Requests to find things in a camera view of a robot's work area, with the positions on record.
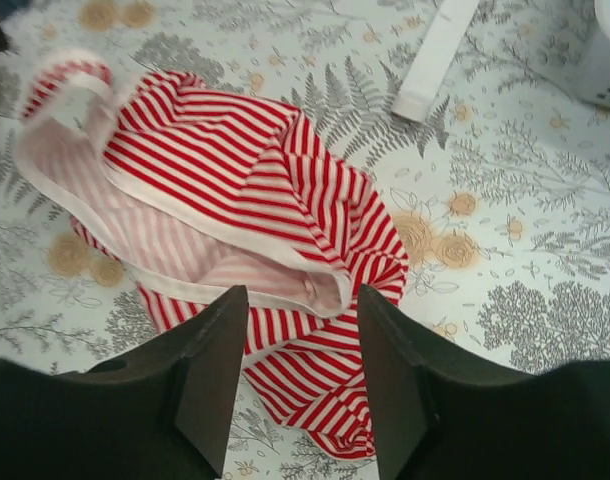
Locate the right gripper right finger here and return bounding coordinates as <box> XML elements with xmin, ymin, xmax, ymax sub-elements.
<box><xmin>357</xmin><ymin>285</ymin><xmax>610</xmax><ymax>479</ymax></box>

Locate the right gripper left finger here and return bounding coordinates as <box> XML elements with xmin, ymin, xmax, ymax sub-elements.
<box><xmin>0</xmin><ymin>286</ymin><xmax>248</xmax><ymax>479</ymax></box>

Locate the red white striped tank top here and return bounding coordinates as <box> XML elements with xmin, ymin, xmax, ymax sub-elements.
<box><xmin>14</xmin><ymin>50</ymin><xmax>409</xmax><ymax>460</ymax></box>

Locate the floral table mat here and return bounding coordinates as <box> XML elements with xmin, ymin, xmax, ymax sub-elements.
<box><xmin>0</xmin><ymin>1</ymin><xmax>610</xmax><ymax>374</ymax></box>

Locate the white basket right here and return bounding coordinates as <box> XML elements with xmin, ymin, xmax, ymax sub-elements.
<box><xmin>572</xmin><ymin>0</ymin><xmax>610</xmax><ymax>109</ymax></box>

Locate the white clothes rack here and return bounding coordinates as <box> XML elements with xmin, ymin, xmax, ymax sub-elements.
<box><xmin>392</xmin><ymin>0</ymin><xmax>479</xmax><ymax>122</ymax></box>

